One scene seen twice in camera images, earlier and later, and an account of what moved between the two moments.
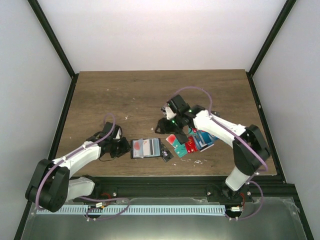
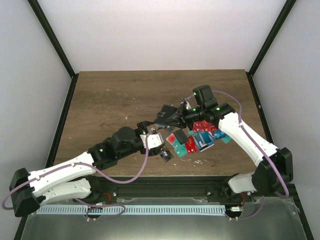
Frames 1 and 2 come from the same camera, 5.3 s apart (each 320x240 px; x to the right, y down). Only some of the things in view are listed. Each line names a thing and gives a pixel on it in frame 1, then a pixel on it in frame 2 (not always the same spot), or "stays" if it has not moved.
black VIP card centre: (166, 155) stays
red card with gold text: (191, 145) stays
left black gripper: (126, 149) → (142, 127)
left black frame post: (42, 17) stays
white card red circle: (171, 139) stays
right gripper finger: (162, 126) → (180, 111)
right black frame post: (284, 12) stays
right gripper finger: (168, 130) → (174, 123)
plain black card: (182, 138) stays
